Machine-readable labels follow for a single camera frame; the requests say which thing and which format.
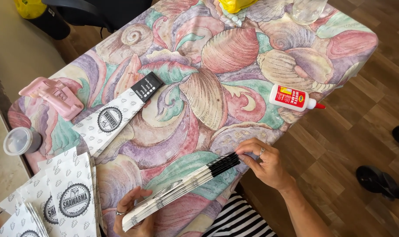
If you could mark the person's right hand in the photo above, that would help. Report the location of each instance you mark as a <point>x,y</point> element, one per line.
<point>271,164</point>

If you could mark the person's left hand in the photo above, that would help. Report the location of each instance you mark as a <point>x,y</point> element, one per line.
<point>125,205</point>

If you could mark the stack of paper bags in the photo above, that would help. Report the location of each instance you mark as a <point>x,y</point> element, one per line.
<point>183,189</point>

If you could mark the spread pile of printed paper bags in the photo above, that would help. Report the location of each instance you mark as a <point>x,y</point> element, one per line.
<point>66,197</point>

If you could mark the black white striped shirt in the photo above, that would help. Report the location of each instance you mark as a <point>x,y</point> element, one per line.
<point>239,219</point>

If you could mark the white glue bottle red label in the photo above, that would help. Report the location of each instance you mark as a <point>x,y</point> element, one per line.
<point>291,97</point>

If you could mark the flat bundle of printed paper bags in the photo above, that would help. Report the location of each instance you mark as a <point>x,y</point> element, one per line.
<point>110,120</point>

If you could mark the seashell print tablecloth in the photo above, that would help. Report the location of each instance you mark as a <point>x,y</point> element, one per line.
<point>225,75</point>

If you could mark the small lidded plastic cup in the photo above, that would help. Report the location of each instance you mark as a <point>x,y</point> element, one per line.
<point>20,141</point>

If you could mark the pink tape dispenser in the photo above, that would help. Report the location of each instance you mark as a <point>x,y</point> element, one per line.
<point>53,97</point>

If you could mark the clear plastic bottle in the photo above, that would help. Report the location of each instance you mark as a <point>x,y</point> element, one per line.
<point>306,10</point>

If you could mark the yellow plastic bag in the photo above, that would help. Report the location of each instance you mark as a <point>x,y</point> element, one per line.
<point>234,4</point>

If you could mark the black chair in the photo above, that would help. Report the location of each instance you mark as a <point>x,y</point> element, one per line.
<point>104,11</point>

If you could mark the black bin with yellow liner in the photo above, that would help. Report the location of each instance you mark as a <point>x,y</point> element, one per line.
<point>45,16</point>

